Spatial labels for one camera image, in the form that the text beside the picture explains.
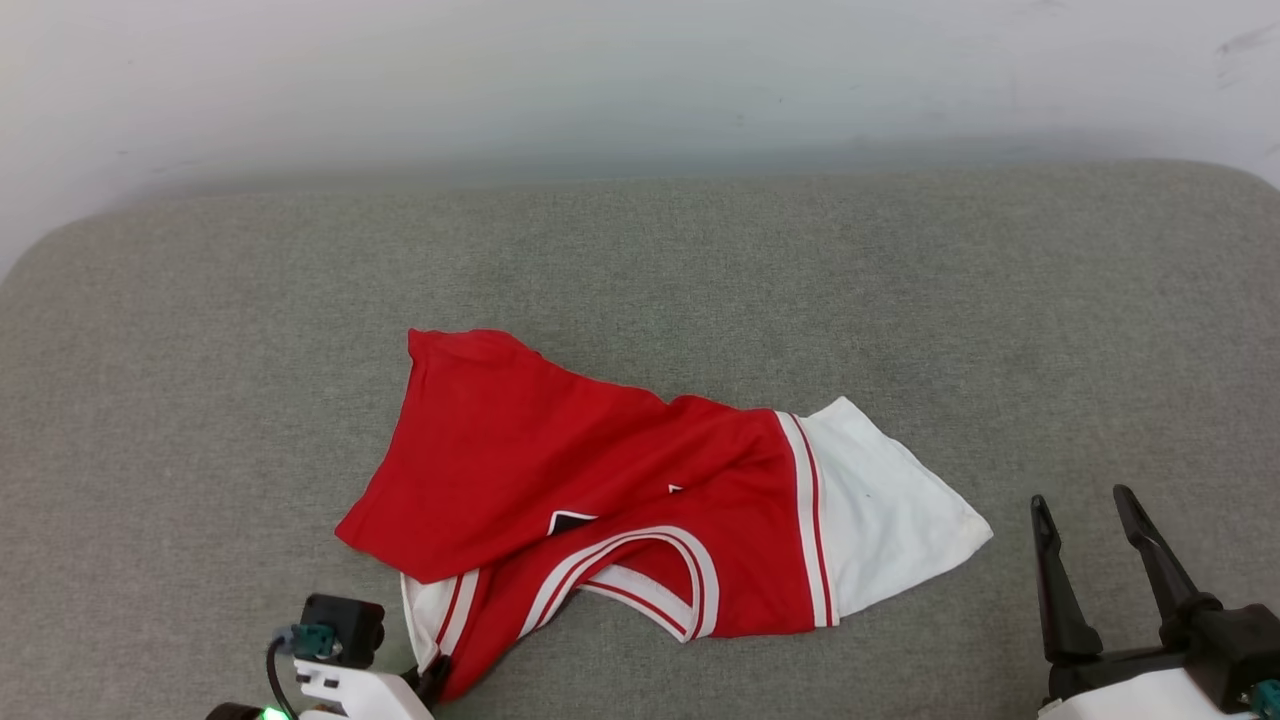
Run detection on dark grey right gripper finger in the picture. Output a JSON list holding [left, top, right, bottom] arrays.
[[1113, 485, 1222, 642], [1030, 495, 1103, 663]]

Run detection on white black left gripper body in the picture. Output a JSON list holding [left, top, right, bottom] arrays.
[[295, 660, 436, 720]]

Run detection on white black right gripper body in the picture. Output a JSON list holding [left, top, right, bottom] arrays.
[[1038, 645, 1263, 720]]

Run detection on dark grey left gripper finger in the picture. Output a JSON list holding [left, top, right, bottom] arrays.
[[414, 654, 452, 707]]

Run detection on red white basketball jersey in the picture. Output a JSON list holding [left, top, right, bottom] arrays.
[[335, 328, 994, 704]]

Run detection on grey fabric sofa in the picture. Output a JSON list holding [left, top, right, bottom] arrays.
[[0, 160, 1280, 720]]

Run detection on teal plug with black cable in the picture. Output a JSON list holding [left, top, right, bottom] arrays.
[[265, 622, 337, 719]]

